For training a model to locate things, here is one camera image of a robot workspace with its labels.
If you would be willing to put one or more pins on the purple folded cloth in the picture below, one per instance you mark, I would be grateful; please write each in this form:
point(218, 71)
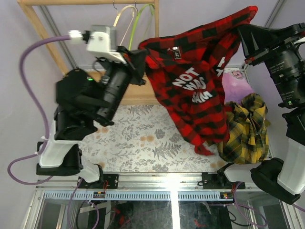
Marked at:
point(235, 87)

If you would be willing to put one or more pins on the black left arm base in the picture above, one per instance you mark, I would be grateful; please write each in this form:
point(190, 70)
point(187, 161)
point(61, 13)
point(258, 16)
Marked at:
point(110, 181)

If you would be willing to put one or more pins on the cream wooden hanger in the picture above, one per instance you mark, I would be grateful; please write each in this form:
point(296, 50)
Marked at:
point(124, 20)

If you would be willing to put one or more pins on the aluminium front rail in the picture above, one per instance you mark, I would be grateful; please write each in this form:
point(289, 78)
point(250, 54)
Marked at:
point(136, 181)

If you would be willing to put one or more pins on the red black plaid shirt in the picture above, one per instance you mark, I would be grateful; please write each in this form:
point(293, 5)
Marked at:
point(185, 71)

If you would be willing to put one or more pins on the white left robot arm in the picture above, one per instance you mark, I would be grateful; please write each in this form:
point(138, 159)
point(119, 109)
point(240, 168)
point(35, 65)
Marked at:
point(82, 102)

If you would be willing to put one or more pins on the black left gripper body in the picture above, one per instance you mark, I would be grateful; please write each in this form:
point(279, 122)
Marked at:
point(131, 67)

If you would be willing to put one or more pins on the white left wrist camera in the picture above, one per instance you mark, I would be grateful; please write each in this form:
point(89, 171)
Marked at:
point(101, 42)

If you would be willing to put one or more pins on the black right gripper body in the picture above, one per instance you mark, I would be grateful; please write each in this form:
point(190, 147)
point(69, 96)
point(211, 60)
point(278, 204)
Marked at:
point(285, 69)

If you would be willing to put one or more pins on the floral table mat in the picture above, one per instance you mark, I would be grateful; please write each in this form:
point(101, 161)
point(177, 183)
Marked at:
point(145, 139)

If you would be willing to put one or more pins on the perforated cable duct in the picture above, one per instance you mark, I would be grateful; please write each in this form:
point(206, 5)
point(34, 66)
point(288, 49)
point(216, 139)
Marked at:
point(139, 195)

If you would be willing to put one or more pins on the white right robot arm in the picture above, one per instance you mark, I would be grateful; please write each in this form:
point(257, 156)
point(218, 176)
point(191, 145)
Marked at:
point(283, 175)

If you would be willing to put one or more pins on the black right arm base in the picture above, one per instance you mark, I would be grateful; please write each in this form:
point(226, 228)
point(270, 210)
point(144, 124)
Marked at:
point(216, 180)

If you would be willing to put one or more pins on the yellow black plaid shirt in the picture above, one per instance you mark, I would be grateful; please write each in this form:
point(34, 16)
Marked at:
point(248, 141)

